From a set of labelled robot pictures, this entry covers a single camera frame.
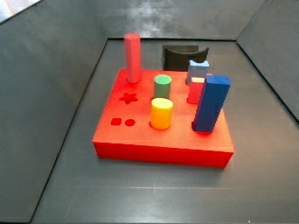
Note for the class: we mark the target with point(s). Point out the red peg board fixture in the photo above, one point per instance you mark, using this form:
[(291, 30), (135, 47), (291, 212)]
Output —
[(126, 137)]

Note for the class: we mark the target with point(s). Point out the short red square peg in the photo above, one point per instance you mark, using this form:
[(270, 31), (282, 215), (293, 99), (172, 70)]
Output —
[(195, 90)]

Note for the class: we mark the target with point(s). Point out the tall dark blue square peg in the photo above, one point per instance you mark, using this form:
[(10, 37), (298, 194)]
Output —
[(212, 97)]

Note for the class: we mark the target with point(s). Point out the yellow cylinder peg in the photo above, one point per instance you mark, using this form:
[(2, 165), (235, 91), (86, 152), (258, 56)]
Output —
[(162, 109)]

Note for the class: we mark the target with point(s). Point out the green cylinder peg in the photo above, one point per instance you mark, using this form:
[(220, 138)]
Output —
[(162, 86)]

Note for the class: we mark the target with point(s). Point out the grey-blue notched peg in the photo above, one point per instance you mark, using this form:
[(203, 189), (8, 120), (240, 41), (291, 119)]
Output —
[(198, 70)]

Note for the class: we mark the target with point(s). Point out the black curved holder stand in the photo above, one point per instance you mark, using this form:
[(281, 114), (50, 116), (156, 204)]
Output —
[(178, 55)]

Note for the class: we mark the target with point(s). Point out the tall red hexagonal peg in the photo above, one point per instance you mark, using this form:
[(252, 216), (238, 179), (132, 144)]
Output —
[(132, 57)]

